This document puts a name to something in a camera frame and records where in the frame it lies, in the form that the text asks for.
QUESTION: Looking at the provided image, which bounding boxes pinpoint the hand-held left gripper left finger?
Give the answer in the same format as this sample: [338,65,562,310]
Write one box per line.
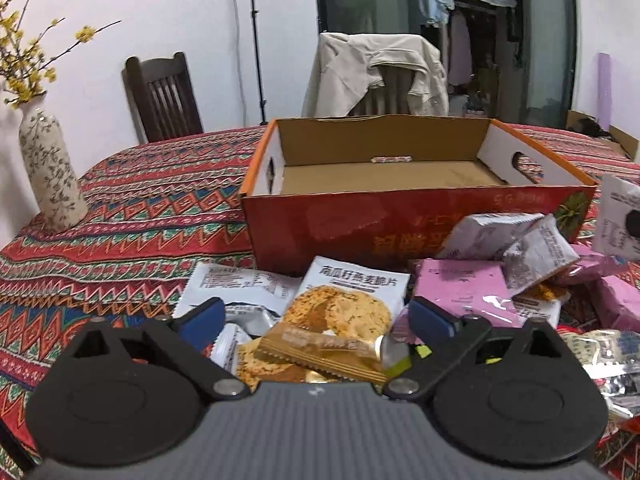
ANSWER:
[72,297,251,402]

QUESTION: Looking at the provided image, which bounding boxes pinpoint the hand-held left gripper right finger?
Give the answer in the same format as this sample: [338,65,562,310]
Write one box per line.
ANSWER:
[382,296,568,402]

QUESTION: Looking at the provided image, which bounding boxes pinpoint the small white snack packet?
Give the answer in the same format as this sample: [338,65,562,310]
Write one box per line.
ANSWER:
[210,322,251,376]

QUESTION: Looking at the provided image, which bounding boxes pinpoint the large pink snack packet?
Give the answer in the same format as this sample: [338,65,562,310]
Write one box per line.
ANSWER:
[410,258,526,328]

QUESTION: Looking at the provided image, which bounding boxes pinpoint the yellow-green snack packet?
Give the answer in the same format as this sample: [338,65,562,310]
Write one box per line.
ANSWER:
[382,337,431,378]

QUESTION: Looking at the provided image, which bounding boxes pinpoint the orange cookie print snack packet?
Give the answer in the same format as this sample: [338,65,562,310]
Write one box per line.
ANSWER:
[235,340,331,396]

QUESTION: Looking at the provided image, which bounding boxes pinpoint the white cookie print snack packet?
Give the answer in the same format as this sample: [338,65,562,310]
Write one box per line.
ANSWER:
[282,256,412,361]

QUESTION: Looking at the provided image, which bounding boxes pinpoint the gold wrapper snack packet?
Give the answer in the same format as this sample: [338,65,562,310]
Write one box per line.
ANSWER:
[254,327,388,383]

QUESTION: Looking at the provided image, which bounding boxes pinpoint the white and orange snack packet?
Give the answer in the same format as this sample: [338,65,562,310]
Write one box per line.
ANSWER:
[515,282,571,326]

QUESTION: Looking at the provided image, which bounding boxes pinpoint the orange cardboard box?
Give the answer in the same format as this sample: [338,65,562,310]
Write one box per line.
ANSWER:
[239,114,598,276]

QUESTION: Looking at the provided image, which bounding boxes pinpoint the silver foil snack packet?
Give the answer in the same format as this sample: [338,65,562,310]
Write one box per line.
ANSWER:
[560,330,640,421]

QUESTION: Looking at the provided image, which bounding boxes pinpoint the white packet with dark circle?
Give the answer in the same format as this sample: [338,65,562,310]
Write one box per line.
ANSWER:
[592,174,640,258]

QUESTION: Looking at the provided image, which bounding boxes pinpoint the red patterned tablecloth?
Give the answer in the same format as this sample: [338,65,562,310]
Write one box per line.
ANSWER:
[0,122,640,480]

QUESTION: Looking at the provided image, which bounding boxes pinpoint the white floral ceramic vase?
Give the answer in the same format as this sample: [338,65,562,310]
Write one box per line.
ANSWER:
[18,101,90,233]

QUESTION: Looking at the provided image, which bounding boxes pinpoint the wooden chair under jacket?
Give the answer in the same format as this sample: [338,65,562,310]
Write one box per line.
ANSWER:
[350,67,416,117]

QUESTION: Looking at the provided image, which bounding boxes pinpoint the dark wooden chair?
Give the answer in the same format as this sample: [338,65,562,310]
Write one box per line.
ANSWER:
[122,51,205,144]

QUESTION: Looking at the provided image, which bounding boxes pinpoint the beige jacket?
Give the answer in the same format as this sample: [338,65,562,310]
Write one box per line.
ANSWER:
[301,32,450,118]

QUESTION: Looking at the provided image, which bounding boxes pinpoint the brown cardboard carton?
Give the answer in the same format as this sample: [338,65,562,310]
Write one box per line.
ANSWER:
[565,110,640,161]

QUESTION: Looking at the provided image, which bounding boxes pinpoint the mauve hanging garment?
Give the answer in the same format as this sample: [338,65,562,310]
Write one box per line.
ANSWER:
[447,10,474,86]

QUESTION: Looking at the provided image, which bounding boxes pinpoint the studio light on stand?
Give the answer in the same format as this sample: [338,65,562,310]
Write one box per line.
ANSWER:
[247,0,271,126]

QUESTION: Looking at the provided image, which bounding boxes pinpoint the purple rolled yoga mat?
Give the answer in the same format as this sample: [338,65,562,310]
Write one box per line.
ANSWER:
[597,52,614,131]

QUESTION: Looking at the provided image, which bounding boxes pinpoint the yellow flower branches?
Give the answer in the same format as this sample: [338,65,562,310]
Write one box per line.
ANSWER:
[0,0,123,108]

